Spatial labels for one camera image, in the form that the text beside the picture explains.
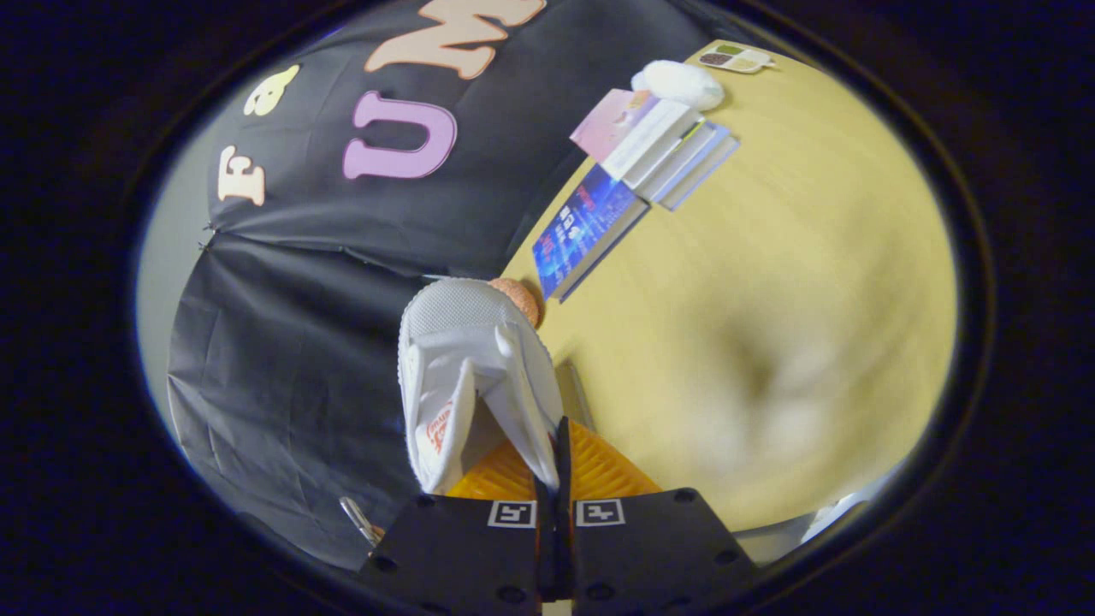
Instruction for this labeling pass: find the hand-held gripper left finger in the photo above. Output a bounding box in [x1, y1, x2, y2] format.
[358, 441, 553, 616]

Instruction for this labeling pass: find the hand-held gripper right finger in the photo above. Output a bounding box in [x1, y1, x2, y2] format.
[553, 417, 760, 616]

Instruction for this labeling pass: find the white mesh shoe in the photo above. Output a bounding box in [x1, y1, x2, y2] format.
[397, 277, 566, 496]

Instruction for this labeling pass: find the silver metal clip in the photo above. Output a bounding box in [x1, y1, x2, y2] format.
[339, 495, 382, 548]

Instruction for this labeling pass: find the orange round sponge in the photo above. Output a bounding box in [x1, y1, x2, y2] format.
[489, 277, 543, 329]

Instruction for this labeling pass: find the black backdrop cloth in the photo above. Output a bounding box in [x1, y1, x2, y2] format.
[167, 0, 721, 572]

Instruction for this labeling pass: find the blue cover book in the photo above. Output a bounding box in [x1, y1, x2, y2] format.
[531, 164, 651, 304]

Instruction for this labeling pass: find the grey-blue book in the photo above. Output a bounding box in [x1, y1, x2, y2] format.
[660, 130, 742, 212]
[635, 120, 731, 203]

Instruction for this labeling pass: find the white book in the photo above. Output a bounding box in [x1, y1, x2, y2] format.
[601, 98, 704, 191]

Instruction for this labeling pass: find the pink cover book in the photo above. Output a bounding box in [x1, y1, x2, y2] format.
[570, 88, 661, 163]

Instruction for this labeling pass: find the white plush toy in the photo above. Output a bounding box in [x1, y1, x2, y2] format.
[630, 59, 726, 112]

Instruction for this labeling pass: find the compartment snack tray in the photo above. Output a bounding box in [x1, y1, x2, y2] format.
[697, 43, 778, 75]

